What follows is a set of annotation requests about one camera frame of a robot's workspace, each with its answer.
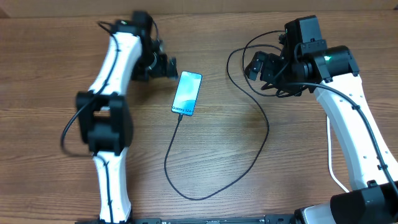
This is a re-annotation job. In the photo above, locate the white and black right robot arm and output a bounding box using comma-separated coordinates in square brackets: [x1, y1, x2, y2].
[244, 16, 397, 223]

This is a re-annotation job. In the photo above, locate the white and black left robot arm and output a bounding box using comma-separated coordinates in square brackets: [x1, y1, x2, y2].
[76, 11, 178, 223]

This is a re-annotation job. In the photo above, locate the black USB charging cable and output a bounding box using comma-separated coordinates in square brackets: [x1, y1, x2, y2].
[164, 30, 285, 201]

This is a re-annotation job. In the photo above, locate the Samsung Galaxy smartphone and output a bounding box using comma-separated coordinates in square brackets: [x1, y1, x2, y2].
[171, 71, 203, 116]

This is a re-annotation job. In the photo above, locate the white power strip cord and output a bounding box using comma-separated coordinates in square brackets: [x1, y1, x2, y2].
[325, 114, 351, 194]

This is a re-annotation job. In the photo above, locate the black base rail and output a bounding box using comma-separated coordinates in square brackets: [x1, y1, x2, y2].
[126, 214, 293, 224]

